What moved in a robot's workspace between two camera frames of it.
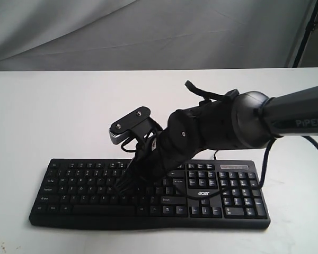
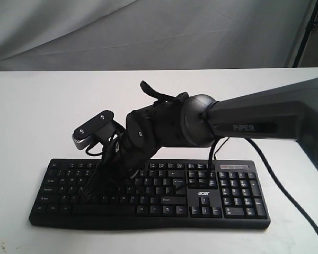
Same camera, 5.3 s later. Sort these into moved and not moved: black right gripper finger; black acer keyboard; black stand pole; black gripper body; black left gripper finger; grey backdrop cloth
Moved: black left gripper finger; black gripper body; black right gripper finger
Not moved: grey backdrop cloth; black stand pole; black acer keyboard
